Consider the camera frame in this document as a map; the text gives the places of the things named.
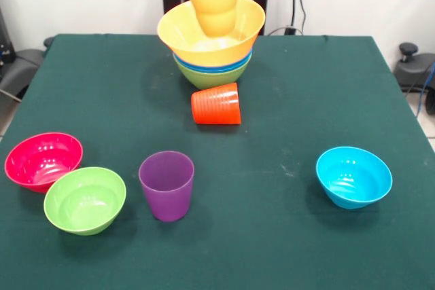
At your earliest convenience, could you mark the large orange bowl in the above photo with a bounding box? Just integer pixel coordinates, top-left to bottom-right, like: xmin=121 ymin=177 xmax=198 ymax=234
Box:
xmin=156 ymin=0 xmax=266 ymax=67

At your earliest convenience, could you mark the large green bowl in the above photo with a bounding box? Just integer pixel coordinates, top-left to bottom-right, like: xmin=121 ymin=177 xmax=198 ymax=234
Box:
xmin=173 ymin=58 xmax=252 ymax=90

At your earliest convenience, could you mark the red cup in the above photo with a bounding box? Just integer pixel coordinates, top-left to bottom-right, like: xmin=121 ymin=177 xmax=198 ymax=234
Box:
xmin=190 ymin=82 xmax=243 ymax=126

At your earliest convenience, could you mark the small light blue bowl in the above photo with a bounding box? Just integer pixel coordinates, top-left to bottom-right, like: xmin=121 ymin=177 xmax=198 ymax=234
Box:
xmin=315 ymin=146 xmax=394 ymax=210

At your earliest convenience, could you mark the small pink bowl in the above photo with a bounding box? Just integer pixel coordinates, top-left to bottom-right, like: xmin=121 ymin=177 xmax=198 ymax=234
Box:
xmin=4 ymin=132 xmax=84 ymax=194

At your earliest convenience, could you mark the small green bowl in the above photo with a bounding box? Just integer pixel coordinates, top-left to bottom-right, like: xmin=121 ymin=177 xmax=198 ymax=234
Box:
xmin=43 ymin=166 xmax=127 ymax=236

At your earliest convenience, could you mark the purple cup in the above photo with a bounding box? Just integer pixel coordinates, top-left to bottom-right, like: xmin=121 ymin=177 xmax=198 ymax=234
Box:
xmin=138 ymin=150 xmax=195 ymax=222

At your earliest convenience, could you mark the dark green tablecloth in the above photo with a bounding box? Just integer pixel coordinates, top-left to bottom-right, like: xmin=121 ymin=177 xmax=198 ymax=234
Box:
xmin=0 ymin=33 xmax=435 ymax=290

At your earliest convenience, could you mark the black wall cable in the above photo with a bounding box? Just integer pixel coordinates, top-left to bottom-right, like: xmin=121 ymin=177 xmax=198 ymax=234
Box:
xmin=266 ymin=0 xmax=309 ymax=37

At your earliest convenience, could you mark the dark grey pedestal foot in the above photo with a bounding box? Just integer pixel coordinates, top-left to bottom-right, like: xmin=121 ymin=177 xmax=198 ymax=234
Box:
xmin=0 ymin=48 xmax=45 ymax=101
xmin=394 ymin=42 xmax=435 ymax=92

